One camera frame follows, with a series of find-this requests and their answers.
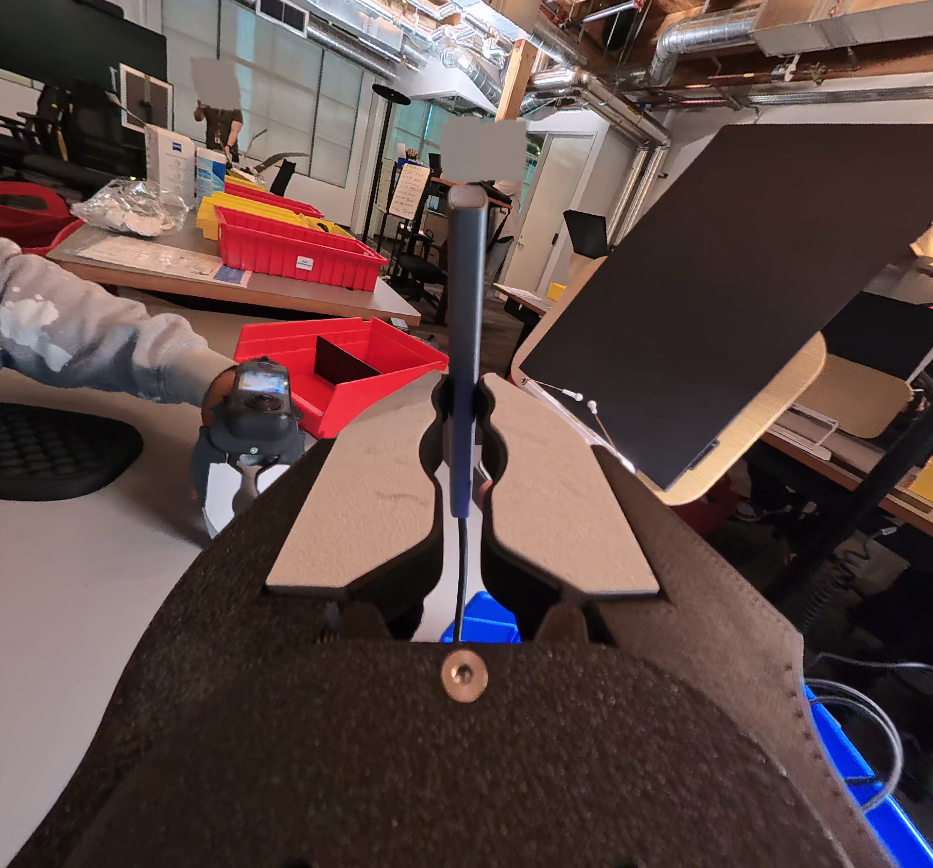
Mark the black light stand pole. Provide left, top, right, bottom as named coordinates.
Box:
left=765, top=402, right=933, bottom=614

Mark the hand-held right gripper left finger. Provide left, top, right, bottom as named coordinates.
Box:
left=266, top=371, right=447, bottom=623

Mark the thin dark hub cable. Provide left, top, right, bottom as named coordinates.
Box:
left=450, top=514, right=473, bottom=643

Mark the yellow storage bin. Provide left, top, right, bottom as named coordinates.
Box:
left=195, top=190, right=358, bottom=242

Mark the small framed marker sign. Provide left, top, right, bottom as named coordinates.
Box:
left=119, top=63, right=174, bottom=133

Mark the blue white box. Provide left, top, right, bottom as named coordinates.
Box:
left=195, top=147, right=228, bottom=200

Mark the black bin divider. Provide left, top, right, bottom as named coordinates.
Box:
left=313, top=335, right=383, bottom=387

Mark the silver ventilation duct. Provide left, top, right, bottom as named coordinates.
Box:
left=647, top=4, right=762, bottom=85

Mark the clear plastic bag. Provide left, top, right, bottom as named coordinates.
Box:
left=70, top=179, right=190, bottom=237

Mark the person's left forearm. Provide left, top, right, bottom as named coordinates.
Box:
left=0, top=238, right=236, bottom=432

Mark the blue storage bin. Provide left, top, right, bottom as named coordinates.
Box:
left=439, top=591, right=933, bottom=868

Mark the grey usb hub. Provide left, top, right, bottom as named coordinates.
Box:
left=445, top=183, right=491, bottom=519

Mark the white cardboard box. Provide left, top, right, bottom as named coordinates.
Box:
left=143, top=123, right=196, bottom=209

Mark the long red storage bin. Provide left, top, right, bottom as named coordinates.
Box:
left=215, top=206, right=387, bottom=293

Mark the black wall monitor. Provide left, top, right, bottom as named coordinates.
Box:
left=0, top=0, right=169, bottom=93

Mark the wooden work table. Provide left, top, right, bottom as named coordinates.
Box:
left=45, top=223, right=422, bottom=326

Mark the white paper sheet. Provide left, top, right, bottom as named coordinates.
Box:
left=76, top=236, right=252, bottom=286

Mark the red basket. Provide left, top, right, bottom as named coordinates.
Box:
left=0, top=182, right=81, bottom=257

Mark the black floor lamp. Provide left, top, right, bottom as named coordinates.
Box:
left=362, top=85, right=411, bottom=228

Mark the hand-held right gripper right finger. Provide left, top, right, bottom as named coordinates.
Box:
left=477, top=373, right=660, bottom=623

